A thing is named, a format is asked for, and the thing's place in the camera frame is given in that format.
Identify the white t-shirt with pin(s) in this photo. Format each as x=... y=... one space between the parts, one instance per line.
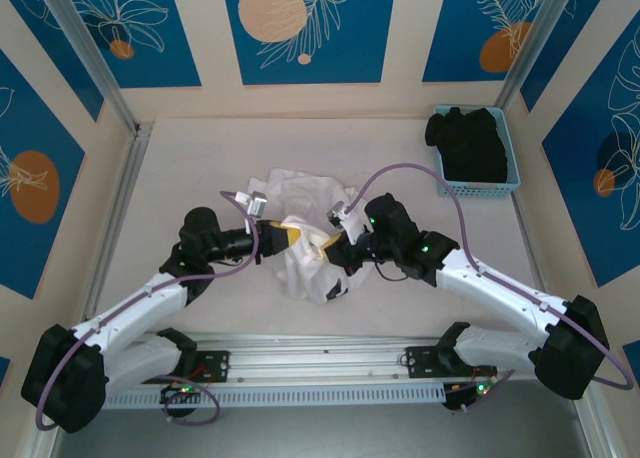
x=305 y=193

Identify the light blue plastic basket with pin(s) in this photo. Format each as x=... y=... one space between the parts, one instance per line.
x=480 y=192

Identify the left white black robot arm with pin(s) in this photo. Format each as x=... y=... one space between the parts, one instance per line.
x=130 y=308

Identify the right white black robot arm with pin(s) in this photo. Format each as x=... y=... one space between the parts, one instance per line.
x=500 y=288

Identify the black garment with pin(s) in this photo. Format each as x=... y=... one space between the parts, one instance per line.
x=470 y=148

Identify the small circuit board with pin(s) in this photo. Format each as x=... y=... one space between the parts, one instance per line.
x=182 y=391
x=480 y=391

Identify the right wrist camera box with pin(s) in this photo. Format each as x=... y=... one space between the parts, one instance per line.
x=345 y=218

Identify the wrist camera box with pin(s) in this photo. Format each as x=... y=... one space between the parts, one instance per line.
x=345 y=218
x=257 y=205

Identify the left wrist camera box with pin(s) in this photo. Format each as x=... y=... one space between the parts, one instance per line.
x=257 y=205

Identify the aluminium table side rail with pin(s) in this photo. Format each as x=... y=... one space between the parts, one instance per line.
x=523 y=228
x=127 y=178

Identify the aluminium mounting rail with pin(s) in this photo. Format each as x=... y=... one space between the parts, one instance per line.
x=325 y=360

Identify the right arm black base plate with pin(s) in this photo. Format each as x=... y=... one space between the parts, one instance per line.
x=420 y=363

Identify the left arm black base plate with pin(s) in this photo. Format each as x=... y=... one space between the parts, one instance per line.
x=217 y=365

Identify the blue floral wall panel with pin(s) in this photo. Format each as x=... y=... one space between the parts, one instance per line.
x=350 y=38
x=450 y=38
x=50 y=128
x=575 y=38
x=4 y=373
x=632 y=360
x=60 y=63
x=165 y=53
x=575 y=178

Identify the aluminium frame post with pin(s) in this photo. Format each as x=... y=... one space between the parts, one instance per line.
x=90 y=58
x=530 y=43

